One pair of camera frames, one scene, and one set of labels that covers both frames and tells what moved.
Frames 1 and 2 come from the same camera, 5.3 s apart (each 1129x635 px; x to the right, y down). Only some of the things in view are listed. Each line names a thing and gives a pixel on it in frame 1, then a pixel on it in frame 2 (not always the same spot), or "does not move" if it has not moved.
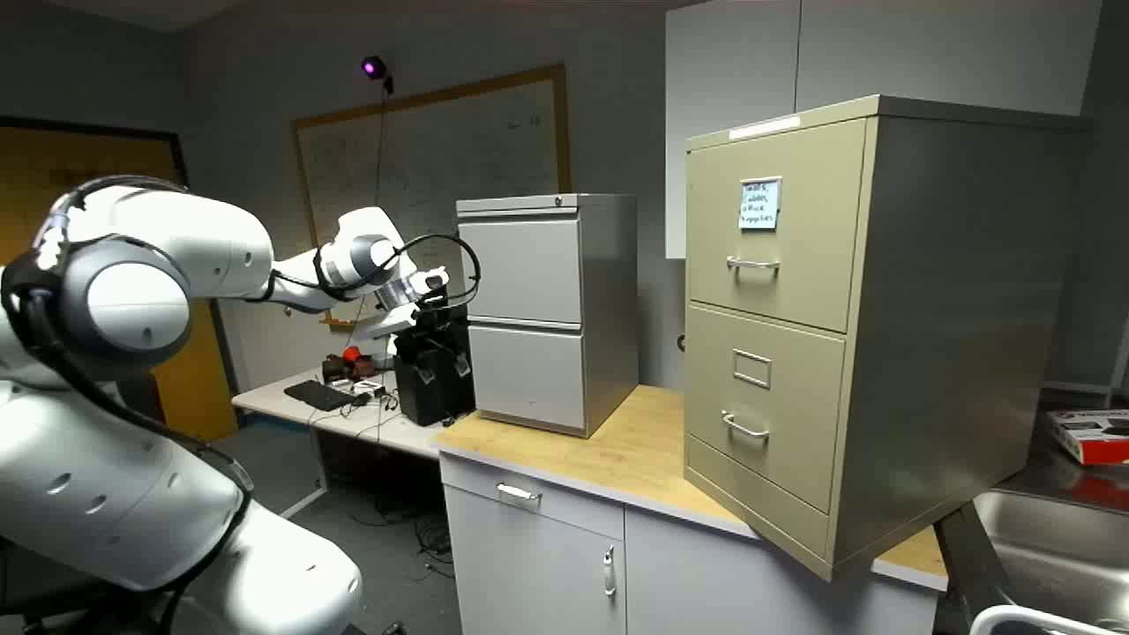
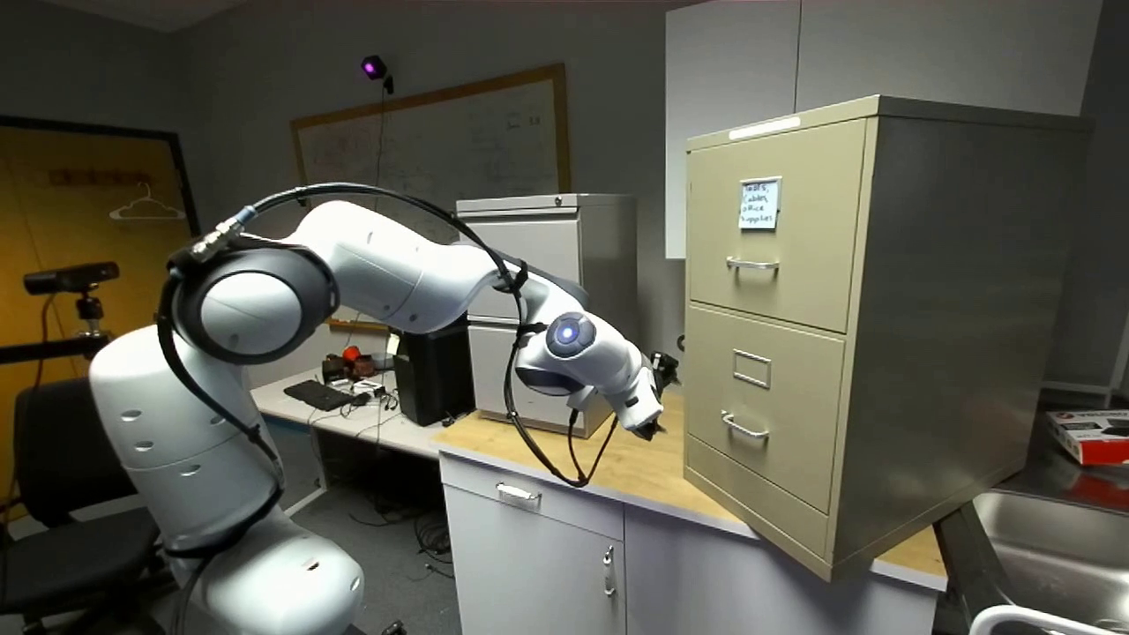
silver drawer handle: [741, 433] does not move
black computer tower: [435, 380] does not move
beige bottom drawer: [766, 403] does not move
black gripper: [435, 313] -> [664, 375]
